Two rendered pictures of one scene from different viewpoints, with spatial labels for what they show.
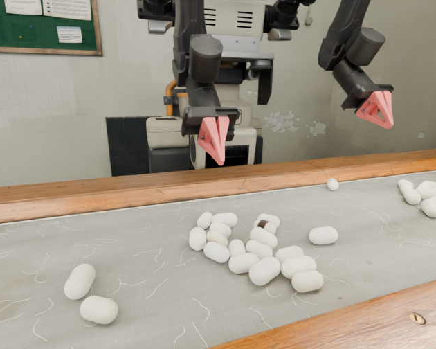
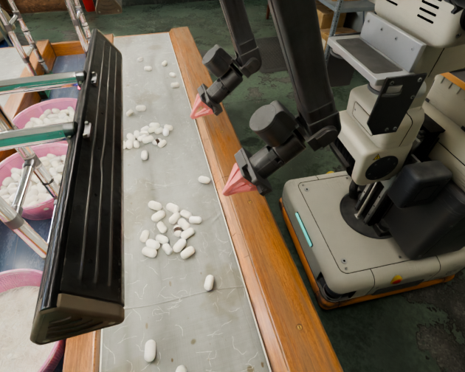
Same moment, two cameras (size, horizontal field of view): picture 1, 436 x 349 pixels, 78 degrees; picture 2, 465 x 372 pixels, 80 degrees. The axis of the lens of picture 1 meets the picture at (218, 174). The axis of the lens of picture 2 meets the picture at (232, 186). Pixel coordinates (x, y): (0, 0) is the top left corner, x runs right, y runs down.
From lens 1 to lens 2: 1.07 m
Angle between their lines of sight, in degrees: 80
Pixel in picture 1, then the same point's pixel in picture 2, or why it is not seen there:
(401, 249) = (131, 177)
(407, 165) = (243, 252)
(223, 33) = (401, 19)
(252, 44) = (409, 51)
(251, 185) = (206, 143)
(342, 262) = (132, 159)
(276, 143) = not seen: outside the picture
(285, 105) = not seen: outside the picture
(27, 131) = not seen: hidden behind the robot
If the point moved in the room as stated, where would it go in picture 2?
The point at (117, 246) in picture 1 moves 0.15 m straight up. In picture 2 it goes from (161, 111) to (153, 74)
